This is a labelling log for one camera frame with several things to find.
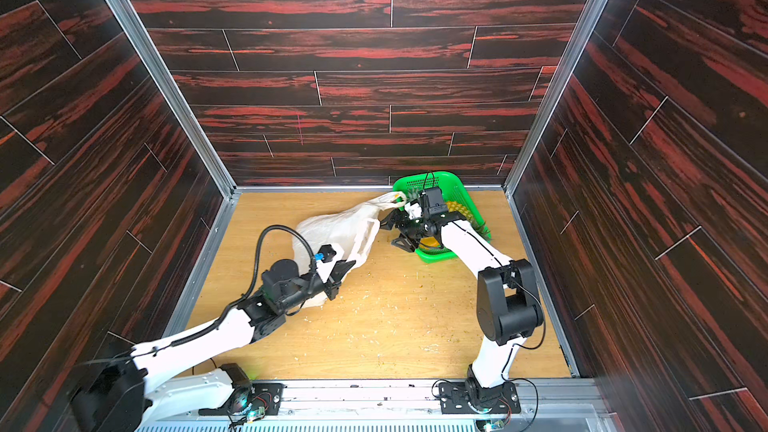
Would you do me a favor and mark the yellow pineapple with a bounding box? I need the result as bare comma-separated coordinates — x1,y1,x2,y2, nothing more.
446,201,474,223
418,237,446,255

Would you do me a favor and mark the white plastic bag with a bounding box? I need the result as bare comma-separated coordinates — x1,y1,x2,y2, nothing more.
296,192,406,270

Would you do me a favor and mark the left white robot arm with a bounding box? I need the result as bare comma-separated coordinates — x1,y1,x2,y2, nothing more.
70,259,358,431

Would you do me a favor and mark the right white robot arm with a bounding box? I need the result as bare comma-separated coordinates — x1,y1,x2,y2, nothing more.
381,187,545,399

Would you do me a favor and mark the green plastic basket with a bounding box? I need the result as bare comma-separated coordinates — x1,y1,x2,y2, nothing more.
392,171,492,264

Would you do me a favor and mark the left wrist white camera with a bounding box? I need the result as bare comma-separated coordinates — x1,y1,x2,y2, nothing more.
315,243,344,283

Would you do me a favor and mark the wrist white camera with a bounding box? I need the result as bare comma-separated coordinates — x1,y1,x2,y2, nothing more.
404,199,423,220
315,243,344,283

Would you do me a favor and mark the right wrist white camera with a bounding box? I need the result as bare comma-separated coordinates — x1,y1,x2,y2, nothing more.
404,199,423,220

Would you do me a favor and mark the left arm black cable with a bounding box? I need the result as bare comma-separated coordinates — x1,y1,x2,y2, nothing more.
167,224,319,349

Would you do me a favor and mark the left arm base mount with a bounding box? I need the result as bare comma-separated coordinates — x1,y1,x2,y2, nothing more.
198,363,285,431

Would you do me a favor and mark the metal front rail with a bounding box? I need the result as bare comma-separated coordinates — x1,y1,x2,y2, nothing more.
147,378,617,431

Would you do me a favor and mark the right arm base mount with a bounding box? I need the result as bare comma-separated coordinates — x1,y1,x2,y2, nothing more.
430,374,521,431

